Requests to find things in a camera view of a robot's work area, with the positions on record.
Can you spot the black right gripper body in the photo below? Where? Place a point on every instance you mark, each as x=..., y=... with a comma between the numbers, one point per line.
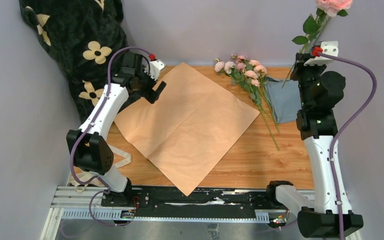
x=305, y=75

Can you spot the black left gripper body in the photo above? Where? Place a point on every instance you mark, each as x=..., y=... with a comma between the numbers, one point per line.
x=145, y=85

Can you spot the peach green wrapping paper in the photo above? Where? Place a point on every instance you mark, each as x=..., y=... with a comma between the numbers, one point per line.
x=187, y=131

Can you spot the single pink fake rose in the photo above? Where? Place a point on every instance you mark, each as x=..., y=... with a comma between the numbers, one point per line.
x=314, y=25

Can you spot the pink fake flower bunch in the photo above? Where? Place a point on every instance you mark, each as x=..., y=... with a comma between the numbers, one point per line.
x=251, y=76

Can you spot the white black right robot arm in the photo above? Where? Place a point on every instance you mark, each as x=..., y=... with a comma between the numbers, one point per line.
x=321, y=142

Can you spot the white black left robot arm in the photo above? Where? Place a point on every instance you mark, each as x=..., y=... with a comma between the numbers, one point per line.
x=88, y=147

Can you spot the light blue denim cloth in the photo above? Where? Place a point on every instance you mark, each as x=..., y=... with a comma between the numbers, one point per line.
x=284, y=99

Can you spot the black floral plush blanket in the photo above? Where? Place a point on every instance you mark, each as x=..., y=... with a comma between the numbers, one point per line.
x=81, y=36

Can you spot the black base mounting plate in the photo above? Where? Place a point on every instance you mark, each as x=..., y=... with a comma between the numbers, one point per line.
x=204, y=203

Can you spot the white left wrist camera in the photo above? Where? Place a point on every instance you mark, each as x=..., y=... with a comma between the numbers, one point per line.
x=155, y=68

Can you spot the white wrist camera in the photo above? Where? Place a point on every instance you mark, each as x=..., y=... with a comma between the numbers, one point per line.
x=318, y=52
x=155, y=68

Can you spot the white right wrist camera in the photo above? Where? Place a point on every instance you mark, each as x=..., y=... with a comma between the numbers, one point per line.
x=318, y=52

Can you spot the aluminium frame rails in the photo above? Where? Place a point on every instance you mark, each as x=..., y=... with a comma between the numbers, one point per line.
x=97, y=213

